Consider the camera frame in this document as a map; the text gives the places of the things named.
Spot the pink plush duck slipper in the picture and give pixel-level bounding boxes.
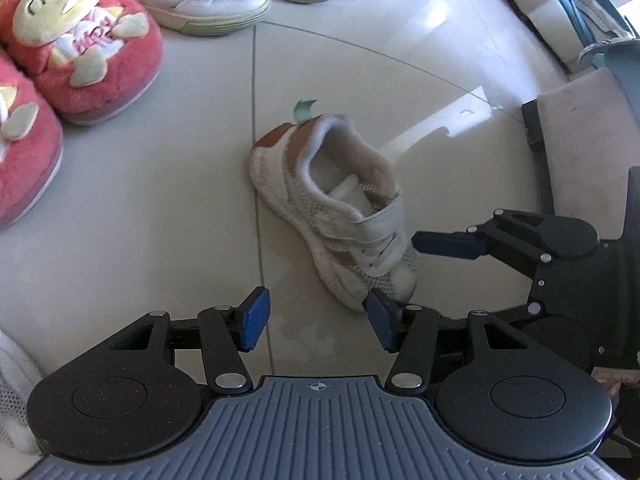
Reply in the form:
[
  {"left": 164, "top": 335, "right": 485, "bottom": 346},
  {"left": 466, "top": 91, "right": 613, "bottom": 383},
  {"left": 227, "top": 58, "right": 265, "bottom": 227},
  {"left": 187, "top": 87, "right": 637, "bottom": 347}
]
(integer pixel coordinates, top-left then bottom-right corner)
[
  {"left": 0, "top": 50, "right": 65, "bottom": 231},
  {"left": 0, "top": 0, "right": 165, "bottom": 127}
]

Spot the blue knit sofa cover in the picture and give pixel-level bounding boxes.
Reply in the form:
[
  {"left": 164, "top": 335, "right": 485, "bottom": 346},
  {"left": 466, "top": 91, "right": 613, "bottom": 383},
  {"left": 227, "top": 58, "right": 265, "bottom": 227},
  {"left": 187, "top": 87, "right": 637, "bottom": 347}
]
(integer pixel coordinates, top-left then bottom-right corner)
[{"left": 580, "top": 37, "right": 640, "bottom": 129}]

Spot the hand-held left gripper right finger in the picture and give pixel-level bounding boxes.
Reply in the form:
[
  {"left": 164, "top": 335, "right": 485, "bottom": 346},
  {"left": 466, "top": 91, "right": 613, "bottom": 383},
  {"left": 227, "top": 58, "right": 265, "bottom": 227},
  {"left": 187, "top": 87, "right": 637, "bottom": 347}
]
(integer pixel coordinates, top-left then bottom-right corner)
[{"left": 366, "top": 288, "right": 533, "bottom": 395}]

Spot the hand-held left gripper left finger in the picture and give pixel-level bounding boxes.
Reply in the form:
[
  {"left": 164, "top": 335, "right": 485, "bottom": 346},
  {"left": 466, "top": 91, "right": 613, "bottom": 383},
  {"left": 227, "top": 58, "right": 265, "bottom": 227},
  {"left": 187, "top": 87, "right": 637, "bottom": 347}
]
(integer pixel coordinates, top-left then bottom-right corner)
[{"left": 107, "top": 286, "right": 271, "bottom": 395}]

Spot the patterned blue sofa cover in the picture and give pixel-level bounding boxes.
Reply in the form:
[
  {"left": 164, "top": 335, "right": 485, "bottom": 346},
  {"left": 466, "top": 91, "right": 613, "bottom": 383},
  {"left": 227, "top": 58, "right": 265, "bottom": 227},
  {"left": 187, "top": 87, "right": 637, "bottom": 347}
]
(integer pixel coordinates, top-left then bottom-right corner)
[{"left": 480, "top": 0, "right": 640, "bottom": 74}]

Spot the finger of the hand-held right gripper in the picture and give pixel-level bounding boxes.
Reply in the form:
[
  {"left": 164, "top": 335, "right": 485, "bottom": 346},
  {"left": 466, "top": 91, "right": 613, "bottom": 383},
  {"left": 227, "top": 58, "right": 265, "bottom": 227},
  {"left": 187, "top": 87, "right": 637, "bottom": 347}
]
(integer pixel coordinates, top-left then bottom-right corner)
[
  {"left": 487, "top": 301, "right": 545, "bottom": 333},
  {"left": 412, "top": 208, "right": 598, "bottom": 278}
]

